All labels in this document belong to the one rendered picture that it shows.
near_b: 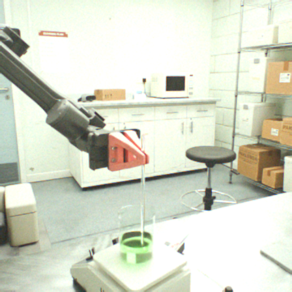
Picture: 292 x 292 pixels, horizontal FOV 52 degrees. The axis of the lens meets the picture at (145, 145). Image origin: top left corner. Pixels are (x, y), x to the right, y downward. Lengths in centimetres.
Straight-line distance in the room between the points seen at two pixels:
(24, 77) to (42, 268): 39
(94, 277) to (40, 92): 37
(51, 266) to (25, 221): 83
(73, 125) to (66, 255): 31
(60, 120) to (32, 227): 102
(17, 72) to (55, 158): 291
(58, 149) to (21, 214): 209
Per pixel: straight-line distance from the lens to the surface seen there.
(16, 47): 104
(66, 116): 55
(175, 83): 348
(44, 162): 353
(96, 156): 52
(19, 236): 154
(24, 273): 69
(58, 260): 71
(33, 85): 65
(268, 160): 319
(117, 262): 52
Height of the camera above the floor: 113
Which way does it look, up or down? 13 degrees down
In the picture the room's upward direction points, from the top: straight up
